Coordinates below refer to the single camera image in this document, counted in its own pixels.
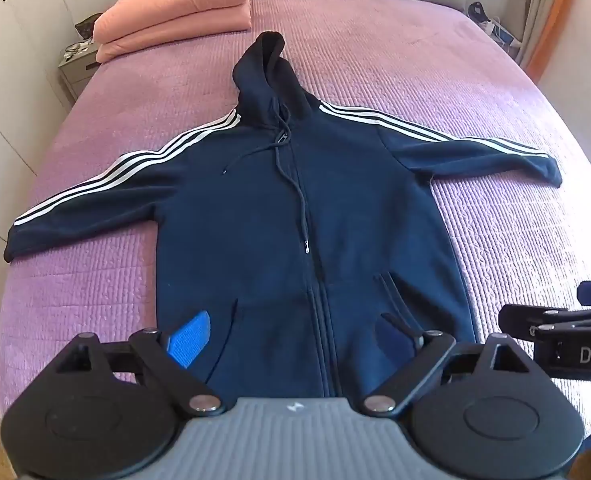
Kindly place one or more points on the white nightstand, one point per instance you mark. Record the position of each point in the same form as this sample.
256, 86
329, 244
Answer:
78, 72

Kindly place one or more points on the white wardrobe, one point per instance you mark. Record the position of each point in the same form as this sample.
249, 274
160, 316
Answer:
10, 85

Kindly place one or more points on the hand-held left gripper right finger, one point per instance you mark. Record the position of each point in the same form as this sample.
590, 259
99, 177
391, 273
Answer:
394, 340

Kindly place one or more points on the purple quilted bed blanket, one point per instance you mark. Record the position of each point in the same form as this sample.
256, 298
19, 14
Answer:
500, 240

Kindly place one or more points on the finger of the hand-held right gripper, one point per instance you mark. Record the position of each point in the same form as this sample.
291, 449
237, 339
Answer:
530, 316

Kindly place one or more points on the orange cloth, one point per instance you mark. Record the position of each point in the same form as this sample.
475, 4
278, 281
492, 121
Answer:
536, 57

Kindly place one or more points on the navy striped zip hoodie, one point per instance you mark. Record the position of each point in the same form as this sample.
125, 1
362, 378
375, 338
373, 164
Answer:
285, 240

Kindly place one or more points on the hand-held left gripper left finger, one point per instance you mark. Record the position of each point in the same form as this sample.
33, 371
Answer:
190, 341

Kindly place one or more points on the dark clutter on nightstand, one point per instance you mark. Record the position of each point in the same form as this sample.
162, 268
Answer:
83, 35

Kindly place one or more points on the beige curtain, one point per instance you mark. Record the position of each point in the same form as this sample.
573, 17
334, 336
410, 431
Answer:
550, 5

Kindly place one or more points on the pink folded quilt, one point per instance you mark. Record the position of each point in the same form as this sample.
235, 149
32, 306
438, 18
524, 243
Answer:
175, 10

